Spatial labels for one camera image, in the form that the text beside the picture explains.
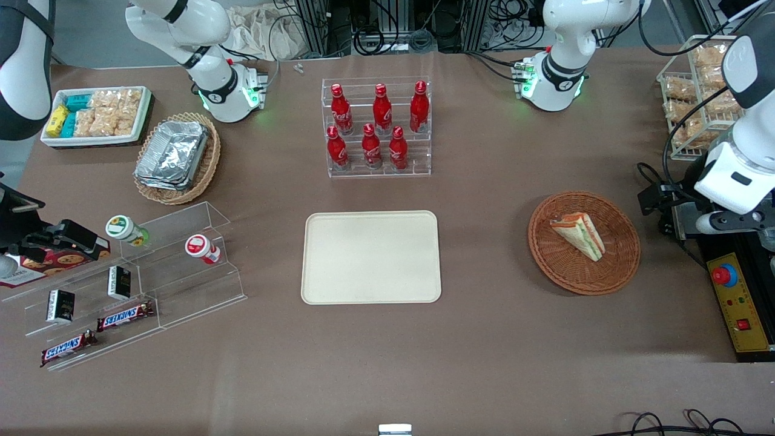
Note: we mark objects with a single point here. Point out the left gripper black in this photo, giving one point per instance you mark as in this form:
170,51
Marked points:
673,206

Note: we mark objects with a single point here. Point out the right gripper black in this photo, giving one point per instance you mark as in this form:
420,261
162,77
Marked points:
15,222

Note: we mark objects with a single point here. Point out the plastic-wrapped triangle sandwich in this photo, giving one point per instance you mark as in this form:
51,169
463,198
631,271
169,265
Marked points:
580,235

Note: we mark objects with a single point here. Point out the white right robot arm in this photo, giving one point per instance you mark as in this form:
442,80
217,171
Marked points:
215,91

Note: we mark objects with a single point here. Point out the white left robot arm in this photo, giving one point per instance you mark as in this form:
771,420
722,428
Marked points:
560,72

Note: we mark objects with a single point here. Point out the round brown wicker basket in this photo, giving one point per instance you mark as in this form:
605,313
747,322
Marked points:
557,266

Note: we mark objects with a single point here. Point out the oval tan wicker basket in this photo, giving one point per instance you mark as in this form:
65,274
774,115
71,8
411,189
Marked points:
209,163

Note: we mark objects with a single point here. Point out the beige plastic tray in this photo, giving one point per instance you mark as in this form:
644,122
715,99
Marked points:
370,257

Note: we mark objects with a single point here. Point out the red tartan cookie box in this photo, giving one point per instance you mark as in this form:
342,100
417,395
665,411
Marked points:
60,261

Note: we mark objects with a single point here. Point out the small black chocolate box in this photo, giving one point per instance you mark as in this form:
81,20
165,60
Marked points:
60,306
119,283

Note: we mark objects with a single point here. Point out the green-lid white cup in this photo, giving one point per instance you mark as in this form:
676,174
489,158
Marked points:
123,229

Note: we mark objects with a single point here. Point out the clear bag of rice crackers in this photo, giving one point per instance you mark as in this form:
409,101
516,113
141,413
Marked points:
680,88
104,99
105,124
129,112
690,133
708,56
85,122
717,97

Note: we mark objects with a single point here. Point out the brown Snickers bar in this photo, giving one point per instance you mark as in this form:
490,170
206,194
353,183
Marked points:
124,316
66,348

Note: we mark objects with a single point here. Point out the white rectangular snack bin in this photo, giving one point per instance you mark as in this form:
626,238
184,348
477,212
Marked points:
54,140

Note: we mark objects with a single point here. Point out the aluminium foil container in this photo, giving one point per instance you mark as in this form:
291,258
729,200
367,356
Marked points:
160,185
172,151

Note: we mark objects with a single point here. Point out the yellow black emergency stop box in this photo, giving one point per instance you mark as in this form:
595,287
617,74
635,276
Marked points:
738,303

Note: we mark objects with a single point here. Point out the teal snack pack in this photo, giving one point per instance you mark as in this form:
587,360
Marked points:
77,102
69,125

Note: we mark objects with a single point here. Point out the yellow snack pack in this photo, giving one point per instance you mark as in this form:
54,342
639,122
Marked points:
57,120

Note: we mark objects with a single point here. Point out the clear acrylic stepped display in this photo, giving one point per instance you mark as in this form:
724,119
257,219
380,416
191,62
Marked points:
181,284

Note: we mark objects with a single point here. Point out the red-lid white cup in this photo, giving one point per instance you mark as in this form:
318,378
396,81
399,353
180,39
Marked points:
200,247

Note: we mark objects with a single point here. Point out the brown table cover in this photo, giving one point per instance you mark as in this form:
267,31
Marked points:
484,363

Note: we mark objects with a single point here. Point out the clear acrylic bottle rack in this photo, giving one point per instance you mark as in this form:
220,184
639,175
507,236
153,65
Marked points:
418,163

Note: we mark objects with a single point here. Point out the red cola bottle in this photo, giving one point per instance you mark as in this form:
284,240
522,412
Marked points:
372,150
398,151
382,112
338,151
341,112
419,109

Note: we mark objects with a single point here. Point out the crumpled white cloth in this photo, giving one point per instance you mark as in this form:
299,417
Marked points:
260,33

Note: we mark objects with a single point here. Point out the aluminium frame profile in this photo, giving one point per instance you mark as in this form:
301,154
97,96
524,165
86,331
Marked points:
315,27
478,24

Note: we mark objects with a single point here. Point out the small white bracket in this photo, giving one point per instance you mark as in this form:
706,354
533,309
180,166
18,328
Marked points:
395,430

